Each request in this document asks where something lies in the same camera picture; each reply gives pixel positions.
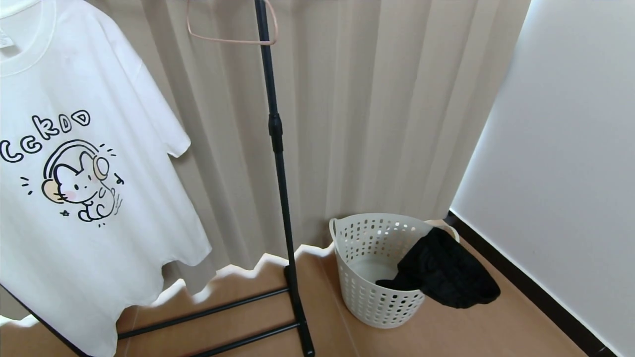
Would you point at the black clothes rack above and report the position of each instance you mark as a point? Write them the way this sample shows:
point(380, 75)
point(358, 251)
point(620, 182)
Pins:
point(278, 148)

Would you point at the black garment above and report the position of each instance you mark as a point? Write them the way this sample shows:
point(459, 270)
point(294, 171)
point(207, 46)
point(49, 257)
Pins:
point(446, 272)

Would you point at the pink clothes hanger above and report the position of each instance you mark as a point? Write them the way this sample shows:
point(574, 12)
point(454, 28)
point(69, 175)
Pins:
point(223, 39)

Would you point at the white garment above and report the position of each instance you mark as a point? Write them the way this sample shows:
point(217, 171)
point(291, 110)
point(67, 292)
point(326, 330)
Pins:
point(74, 248)

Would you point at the beige curtain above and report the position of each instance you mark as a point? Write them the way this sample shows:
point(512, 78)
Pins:
point(372, 99)

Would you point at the white laundry basket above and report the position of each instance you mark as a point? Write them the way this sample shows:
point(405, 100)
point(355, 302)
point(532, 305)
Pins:
point(372, 297)

